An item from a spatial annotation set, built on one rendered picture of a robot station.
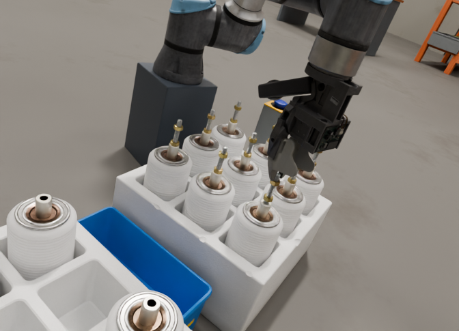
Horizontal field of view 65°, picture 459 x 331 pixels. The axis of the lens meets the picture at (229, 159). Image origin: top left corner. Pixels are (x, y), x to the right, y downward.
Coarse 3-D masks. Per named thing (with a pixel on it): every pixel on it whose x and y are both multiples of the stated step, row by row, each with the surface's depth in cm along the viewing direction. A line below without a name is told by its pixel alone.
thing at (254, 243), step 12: (240, 204) 72; (240, 216) 68; (240, 228) 68; (252, 228) 67; (264, 228) 67; (276, 228) 68; (228, 240) 72; (240, 240) 69; (252, 240) 68; (264, 240) 67; (276, 240) 70; (240, 252) 69; (252, 252) 69; (264, 252) 69; (252, 264) 71
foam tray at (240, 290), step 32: (128, 192) 78; (256, 192) 90; (160, 224) 76; (192, 224) 73; (224, 224) 76; (320, 224) 98; (192, 256) 73; (224, 256) 68; (288, 256) 74; (224, 288) 71; (256, 288) 66; (224, 320) 73
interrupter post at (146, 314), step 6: (144, 300) 44; (150, 300) 44; (156, 300) 44; (144, 306) 43; (150, 306) 45; (156, 306) 44; (144, 312) 43; (150, 312) 43; (156, 312) 44; (144, 318) 44; (150, 318) 44; (144, 324) 44; (150, 324) 44
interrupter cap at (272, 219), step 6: (246, 204) 71; (252, 204) 72; (258, 204) 72; (246, 210) 69; (252, 210) 70; (270, 210) 72; (276, 210) 72; (246, 216) 68; (252, 216) 68; (270, 216) 70; (276, 216) 70; (252, 222) 67; (258, 222) 67; (264, 222) 68; (270, 222) 68; (276, 222) 69
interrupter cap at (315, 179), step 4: (300, 172) 89; (316, 172) 91; (296, 176) 86; (300, 176) 87; (304, 176) 88; (312, 176) 89; (316, 176) 89; (320, 176) 89; (304, 180) 85; (308, 180) 86; (312, 180) 87; (316, 180) 87; (320, 180) 88; (316, 184) 86
